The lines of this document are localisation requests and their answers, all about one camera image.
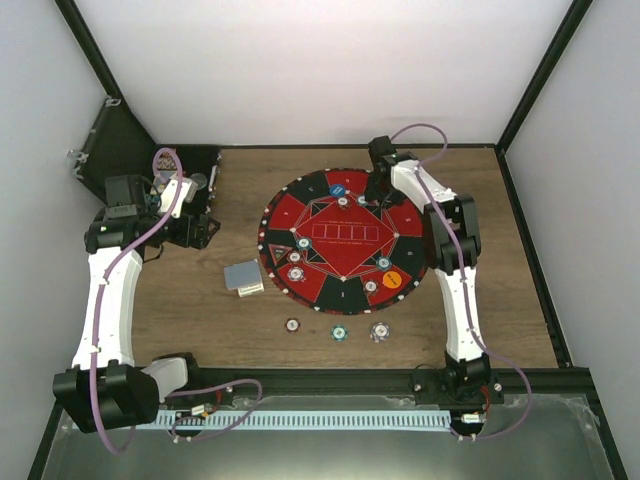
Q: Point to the blue small blind button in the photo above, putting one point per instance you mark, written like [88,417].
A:
[337,190]

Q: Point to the white playing card box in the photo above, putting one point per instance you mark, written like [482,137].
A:
[250,289]

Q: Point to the purple chip stack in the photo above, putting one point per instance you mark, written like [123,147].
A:
[379,332]

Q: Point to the black poker chip case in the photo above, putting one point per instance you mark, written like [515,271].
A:
[118,144]

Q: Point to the orange big blind button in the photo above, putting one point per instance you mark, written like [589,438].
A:
[392,280]

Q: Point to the round red black poker mat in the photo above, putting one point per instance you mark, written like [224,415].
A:
[345,243]

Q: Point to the blue 10 chips seat two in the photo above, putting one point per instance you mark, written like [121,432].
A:
[296,274]

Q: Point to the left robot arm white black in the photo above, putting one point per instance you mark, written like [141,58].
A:
[103,389]

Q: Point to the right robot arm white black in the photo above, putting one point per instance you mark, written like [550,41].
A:
[452,245]

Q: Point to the brown 100 chip stack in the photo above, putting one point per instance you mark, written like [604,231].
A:
[292,325]

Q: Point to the teal chip stack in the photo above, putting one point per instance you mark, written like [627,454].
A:
[339,333]

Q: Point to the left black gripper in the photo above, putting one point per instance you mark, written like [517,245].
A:
[201,238]

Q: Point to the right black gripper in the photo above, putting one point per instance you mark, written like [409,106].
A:
[372,194]

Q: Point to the triangular all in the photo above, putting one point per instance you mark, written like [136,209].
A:
[279,253]

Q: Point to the clear round dealer button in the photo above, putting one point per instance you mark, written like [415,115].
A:
[200,180]

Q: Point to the light blue slotted cable duct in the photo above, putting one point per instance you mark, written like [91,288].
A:
[330,420]

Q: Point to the chips in case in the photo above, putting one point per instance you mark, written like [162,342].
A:
[164,160]

